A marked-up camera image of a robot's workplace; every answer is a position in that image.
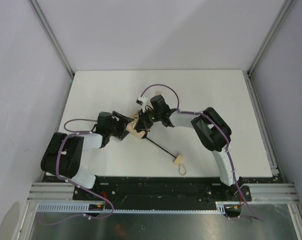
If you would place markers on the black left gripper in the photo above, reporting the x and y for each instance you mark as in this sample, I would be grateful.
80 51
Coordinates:
122 125

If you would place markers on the beige and black folding umbrella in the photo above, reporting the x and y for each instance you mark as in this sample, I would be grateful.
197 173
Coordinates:
157 110

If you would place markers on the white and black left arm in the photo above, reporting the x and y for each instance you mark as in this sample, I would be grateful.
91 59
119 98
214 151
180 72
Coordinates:
63 155

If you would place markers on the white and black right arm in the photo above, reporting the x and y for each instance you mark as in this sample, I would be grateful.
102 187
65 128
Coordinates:
213 132

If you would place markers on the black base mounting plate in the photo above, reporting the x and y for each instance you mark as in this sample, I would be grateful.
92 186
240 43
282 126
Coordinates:
168 193

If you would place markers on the front aluminium frame rail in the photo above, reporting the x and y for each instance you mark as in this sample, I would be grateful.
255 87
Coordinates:
59 192

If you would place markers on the left aluminium frame post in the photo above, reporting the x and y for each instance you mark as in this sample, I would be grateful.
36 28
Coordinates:
36 8

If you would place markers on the aluminium frame post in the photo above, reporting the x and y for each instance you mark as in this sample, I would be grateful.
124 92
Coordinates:
36 8
274 29

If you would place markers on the right aluminium frame post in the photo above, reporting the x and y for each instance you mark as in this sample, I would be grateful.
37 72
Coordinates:
274 29

